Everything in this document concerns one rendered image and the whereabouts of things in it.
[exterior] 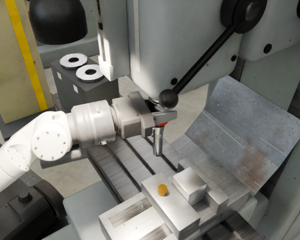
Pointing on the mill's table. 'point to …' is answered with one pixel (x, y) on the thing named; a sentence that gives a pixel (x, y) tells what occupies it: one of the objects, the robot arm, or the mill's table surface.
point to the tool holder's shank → (158, 141)
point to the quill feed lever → (249, 24)
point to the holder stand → (82, 82)
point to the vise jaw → (171, 205)
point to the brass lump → (162, 190)
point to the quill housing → (176, 43)
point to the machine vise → (217, 195)
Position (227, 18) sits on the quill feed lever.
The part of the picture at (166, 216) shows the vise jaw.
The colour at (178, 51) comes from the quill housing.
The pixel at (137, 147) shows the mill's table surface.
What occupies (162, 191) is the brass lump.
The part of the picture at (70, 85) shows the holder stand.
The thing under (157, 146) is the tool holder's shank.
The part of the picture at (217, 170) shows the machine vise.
